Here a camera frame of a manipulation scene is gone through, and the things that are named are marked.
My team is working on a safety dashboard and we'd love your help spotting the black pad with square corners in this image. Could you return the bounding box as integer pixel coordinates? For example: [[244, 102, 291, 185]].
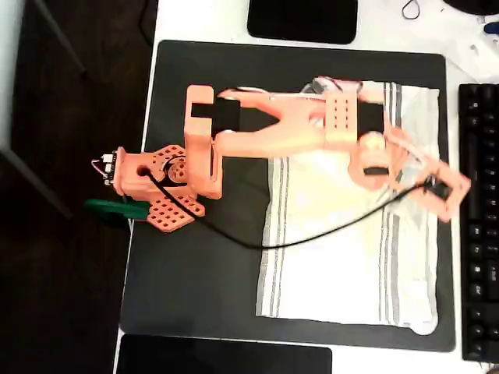
[[115, 333, 334, 374]]

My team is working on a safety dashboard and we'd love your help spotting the thin dark wire loop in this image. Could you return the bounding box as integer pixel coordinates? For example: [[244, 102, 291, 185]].
[[402, 0, 422, 20]]

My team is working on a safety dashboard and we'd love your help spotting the black pad with rounded corners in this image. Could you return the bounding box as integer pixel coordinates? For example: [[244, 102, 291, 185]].
[[246, 0, 359, 44]]

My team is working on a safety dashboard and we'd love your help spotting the black camera cable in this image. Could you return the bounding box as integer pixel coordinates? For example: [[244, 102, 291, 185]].
[[143, 169, 434, 249]]

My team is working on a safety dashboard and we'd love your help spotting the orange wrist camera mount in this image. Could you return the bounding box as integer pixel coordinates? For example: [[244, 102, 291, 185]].
[[384, 124, 472, 224]]

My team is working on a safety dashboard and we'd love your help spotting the black keyboard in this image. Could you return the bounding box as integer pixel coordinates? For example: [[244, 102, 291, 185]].
[[458, 82, 499, 362]]

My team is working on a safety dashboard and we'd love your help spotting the grey metal furniture leg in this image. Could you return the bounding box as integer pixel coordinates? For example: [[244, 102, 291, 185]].
[[33, 0, 89, 79], [0, 150, 74, 220]]

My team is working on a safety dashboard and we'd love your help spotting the white cabinet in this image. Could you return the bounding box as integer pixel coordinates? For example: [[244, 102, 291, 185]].
[[0, 0, 27, 153]]

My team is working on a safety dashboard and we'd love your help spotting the white striped towel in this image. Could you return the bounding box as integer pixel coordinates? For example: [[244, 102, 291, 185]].
[[255, 79, 441, 336]]

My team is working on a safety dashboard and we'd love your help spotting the green table clamp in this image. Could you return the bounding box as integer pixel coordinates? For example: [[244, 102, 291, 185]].
[[84, 198, 151, 229]]

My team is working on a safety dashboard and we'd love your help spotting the black rounded object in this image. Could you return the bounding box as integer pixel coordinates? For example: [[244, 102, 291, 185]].
[[443, 0, 499, 16]]

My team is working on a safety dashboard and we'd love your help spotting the robot controller board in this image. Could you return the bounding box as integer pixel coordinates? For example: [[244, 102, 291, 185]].
[[92, 150, 119, 185]]

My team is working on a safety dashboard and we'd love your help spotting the large dark grey mat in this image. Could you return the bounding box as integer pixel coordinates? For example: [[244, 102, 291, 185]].
[[119, 38, 457, 354]]

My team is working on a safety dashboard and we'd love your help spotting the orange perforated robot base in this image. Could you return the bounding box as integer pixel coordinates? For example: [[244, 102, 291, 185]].
[[116, 143, 207, 234]]

